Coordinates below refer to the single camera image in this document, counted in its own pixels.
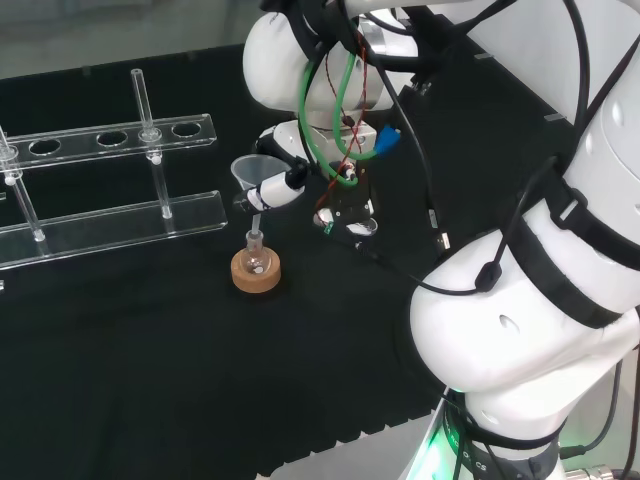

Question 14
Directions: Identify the thin red cable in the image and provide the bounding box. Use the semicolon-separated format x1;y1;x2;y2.
314;29;375;209

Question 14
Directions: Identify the black bench cloth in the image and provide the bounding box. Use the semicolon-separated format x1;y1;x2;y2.
0;13;576;480

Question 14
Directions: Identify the small glass round-bottom flask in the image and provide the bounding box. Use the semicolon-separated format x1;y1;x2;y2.
239;229;269;275

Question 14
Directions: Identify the clear plastic funnel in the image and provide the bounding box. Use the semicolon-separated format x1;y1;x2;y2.
230;155;292;237

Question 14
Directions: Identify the clear acrylic funnel stand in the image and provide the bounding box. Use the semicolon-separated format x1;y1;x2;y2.
0;68;230;274

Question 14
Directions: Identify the brown cork ring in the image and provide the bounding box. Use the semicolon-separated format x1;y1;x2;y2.
230;251;282;294

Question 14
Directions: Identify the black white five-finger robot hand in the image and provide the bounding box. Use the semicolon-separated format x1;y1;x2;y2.
232;119;381;241

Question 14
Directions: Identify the blue cable connector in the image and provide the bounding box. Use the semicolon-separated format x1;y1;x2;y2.
372;124;402;157

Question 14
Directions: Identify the black cable with metal plug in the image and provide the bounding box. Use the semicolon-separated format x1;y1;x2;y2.
344;0;452;252

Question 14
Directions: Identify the thin black base cable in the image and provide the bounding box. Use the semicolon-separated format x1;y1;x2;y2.
557;359;626;459

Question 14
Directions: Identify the green cable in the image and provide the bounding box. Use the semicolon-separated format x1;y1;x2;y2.
297;49;380;189

